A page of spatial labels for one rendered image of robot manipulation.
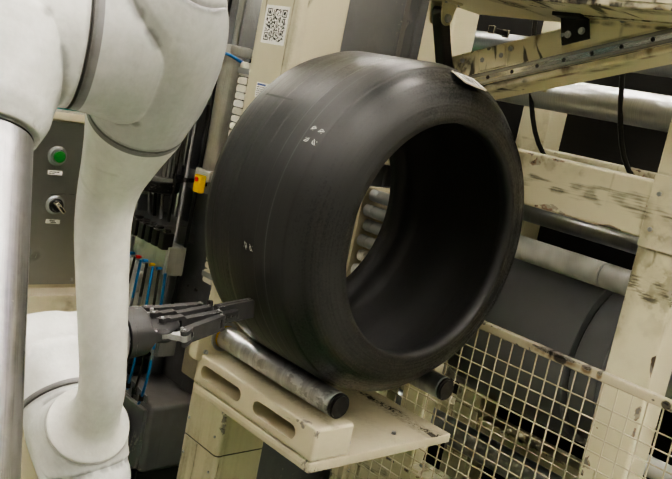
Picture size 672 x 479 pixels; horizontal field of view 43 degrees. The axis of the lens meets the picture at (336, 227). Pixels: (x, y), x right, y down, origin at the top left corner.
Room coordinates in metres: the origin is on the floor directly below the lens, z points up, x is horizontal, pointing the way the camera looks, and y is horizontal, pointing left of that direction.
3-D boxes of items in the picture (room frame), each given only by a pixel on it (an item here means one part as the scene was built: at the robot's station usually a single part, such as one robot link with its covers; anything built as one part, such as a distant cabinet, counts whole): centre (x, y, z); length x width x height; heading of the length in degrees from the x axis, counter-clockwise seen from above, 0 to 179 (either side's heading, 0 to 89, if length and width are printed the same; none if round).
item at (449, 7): (1.85, -0.13, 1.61); 0.06 x 0.06 x 0.05; 44
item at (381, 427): (1.57, -0.04, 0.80); 0.37 x 0.36 x 0.02; 134
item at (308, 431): (1.48, 0.06, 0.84); 0.36 x 0.09 x 0.06; 44
